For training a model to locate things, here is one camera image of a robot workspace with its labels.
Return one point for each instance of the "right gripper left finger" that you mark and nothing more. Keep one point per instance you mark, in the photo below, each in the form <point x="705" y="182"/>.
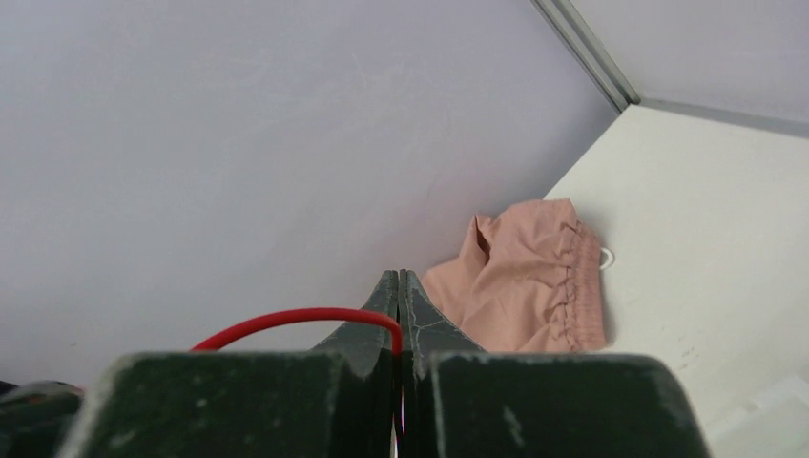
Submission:
<point x="334" y="400"/>

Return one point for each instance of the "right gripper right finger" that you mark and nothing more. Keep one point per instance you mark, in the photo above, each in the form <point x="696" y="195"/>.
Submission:
<point x="461" y="401"/>

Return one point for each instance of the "pink cloth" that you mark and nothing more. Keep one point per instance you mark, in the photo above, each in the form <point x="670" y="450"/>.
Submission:
<point x="528" y="280"/>

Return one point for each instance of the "aluminium frame rails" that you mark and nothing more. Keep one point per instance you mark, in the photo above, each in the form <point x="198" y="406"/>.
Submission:
<point x="740" y="62"/>

